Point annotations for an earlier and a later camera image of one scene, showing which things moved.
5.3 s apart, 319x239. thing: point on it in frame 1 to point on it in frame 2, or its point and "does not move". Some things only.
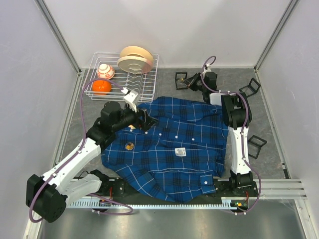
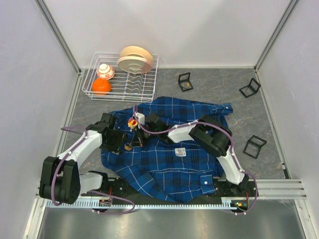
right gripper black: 191,81 to 137,141
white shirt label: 180,152 does not move
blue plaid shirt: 174,160 does not move
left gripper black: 147,121 to 120,136
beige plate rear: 137,51 does not move
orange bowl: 100,85 does not move
